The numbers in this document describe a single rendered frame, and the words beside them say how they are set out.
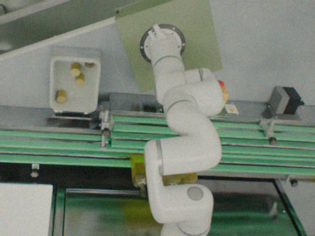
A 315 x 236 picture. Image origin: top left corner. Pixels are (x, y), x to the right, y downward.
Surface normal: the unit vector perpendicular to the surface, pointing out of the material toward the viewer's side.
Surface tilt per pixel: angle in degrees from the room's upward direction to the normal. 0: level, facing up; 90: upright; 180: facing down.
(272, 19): 0
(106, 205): 90
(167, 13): 1
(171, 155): 43
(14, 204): 90
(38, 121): 90
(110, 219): 90
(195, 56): 1
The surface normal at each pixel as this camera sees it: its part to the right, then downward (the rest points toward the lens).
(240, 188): 0.11, -0.80
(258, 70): 0.07, 0.60
